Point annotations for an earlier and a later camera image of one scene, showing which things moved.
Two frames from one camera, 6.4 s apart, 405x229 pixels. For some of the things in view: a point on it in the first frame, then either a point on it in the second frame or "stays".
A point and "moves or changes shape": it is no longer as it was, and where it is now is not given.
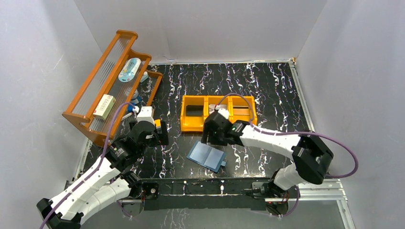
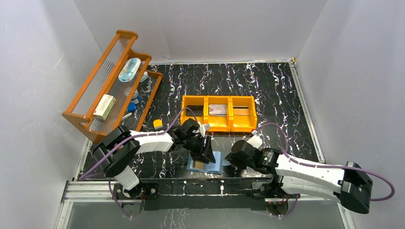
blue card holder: (207, 156) moves or changes shape
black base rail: (210, 193) stays
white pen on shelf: (127, 115) stays
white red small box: (104, 106) stays
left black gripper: (161, 137) → (205, 146)
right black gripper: (208, 132) → (232, 157)
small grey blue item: (144, 76) stays
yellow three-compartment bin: (195, 109) stays
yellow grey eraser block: (158, 123) stays
